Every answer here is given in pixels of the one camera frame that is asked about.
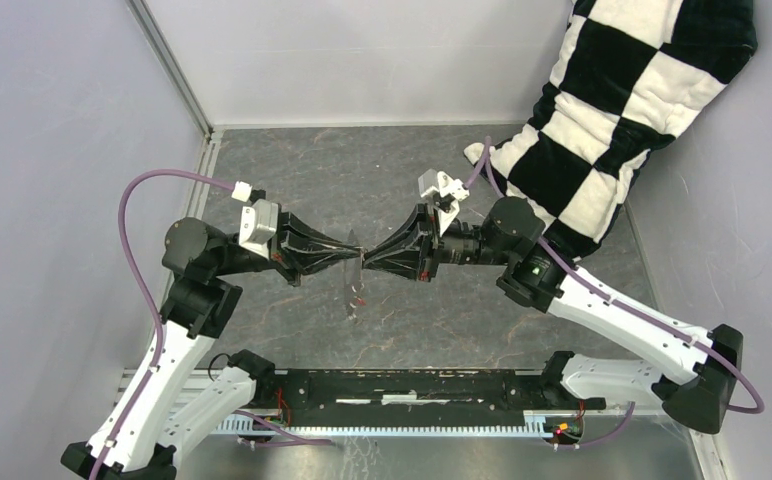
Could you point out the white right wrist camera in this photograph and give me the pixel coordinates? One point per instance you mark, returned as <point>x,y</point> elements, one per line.
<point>444,194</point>

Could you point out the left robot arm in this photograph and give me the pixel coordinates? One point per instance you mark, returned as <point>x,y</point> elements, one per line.
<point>144,437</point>

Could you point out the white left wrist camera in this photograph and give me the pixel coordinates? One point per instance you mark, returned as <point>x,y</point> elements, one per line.
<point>258,225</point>

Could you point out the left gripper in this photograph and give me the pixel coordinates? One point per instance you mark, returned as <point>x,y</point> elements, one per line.
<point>297,233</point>

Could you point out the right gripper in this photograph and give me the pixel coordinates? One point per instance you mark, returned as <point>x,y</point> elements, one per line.
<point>407,262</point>

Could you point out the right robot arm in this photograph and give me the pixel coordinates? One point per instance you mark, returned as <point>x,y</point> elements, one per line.
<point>689,371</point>

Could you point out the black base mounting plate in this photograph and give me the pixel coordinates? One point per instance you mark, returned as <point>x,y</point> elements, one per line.
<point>395,415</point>

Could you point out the aluminium frame rail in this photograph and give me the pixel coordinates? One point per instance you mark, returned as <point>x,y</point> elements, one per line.
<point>594,386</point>

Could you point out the black and white checkered blanket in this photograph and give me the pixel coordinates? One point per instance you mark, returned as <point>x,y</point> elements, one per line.
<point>631,77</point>

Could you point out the large metal keyring plate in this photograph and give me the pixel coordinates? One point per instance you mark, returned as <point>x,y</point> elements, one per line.
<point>352,274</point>

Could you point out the white slotted cable duct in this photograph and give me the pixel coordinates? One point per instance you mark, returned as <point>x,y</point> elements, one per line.
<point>531,427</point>

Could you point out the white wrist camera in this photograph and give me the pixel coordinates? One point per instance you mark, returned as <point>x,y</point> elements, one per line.
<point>258,225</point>
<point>444,194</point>

